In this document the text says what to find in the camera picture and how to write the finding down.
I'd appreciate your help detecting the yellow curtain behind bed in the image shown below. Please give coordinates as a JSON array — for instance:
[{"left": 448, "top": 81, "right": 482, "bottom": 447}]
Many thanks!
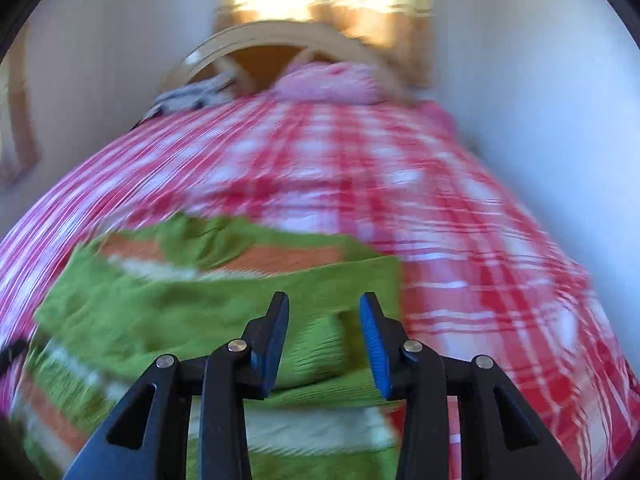
[{"left": 215, "top": 0, "right": 435, "bottom": 88}]

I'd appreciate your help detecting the red plaid bed sheet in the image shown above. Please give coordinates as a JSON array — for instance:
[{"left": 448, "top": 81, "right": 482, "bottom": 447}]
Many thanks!
[{"left": 1, "top": 94, "right": 639, "bottom": 479}]

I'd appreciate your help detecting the cream wooden headboard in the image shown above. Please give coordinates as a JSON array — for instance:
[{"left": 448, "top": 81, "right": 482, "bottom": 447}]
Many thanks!
[{"left": 162, "top": 21, "right": 411, "bottom": 102}]

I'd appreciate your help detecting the beige side window curtain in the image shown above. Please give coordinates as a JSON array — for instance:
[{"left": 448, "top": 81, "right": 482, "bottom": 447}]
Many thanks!
[{"left": 0, "top": 32, "right": 40, "bottom": 191}]

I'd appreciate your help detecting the pink cloth by wall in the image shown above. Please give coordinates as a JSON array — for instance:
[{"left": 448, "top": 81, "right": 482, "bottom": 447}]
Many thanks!
[{"left": 416, "top": 100, "right": 458, "bottom": 136}]

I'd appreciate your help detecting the green striped knit sweater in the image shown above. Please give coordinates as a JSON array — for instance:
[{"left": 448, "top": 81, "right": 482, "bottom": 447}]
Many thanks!
[{"left": 11, "top": 214, "right": 401, "bottom": 479}]

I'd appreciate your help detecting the pink pillow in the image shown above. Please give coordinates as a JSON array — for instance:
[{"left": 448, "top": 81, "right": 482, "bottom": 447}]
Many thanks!
[{"left": 272, "top": 62, "right": 386, "bottom": 105}]

